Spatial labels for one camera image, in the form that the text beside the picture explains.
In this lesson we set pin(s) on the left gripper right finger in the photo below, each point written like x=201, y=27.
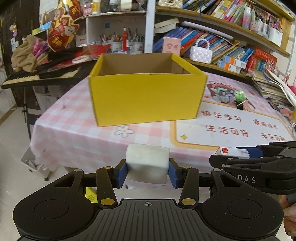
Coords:
x=188, y=180

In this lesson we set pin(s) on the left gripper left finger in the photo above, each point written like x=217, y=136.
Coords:
x=108, y=178

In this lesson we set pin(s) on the small red white box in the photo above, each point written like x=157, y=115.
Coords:
x=233, y=152

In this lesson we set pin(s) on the white foam block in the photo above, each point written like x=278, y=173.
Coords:
x=147, y=164

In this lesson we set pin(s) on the green frog toy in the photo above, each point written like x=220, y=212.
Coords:
x=239, y=96

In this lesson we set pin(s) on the person right hand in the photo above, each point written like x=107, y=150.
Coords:
x=289, y=213

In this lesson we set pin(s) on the yellow tape roll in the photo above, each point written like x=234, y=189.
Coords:
x=293, y=116

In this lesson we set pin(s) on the pink checkered tablecloth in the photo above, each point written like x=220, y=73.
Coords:
x=67, y=135

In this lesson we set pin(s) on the stack of magazines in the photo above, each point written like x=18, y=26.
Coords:
x=273, y=89

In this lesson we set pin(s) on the yellow cardboard box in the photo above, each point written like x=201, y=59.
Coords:
x=145, y=88

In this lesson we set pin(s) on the orange white medicine box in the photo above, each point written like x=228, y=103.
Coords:
x=235, y=62

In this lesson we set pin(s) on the black keyboard piano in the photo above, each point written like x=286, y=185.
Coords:
x=65, y=76

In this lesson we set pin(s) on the white tape roll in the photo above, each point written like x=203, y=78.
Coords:
x=80, y=59

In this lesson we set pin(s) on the white quilted pearl handbag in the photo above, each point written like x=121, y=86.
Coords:
x=199, y=54

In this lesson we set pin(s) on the wooden bookshelf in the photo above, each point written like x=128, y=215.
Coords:
x=235, y=34

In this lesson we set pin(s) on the pink sticker cylinder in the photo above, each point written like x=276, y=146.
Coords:
x=171, y=45

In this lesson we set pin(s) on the white cubby shelf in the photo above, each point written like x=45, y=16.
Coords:
x=97, y=26

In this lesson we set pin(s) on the beige blanket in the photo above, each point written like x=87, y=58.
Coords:
x=23, y=57

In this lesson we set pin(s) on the red fortune god decoration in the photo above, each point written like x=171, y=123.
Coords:
x=63, y=25

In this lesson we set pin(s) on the cream quilted handbag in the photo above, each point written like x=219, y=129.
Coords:
x=177, y=4

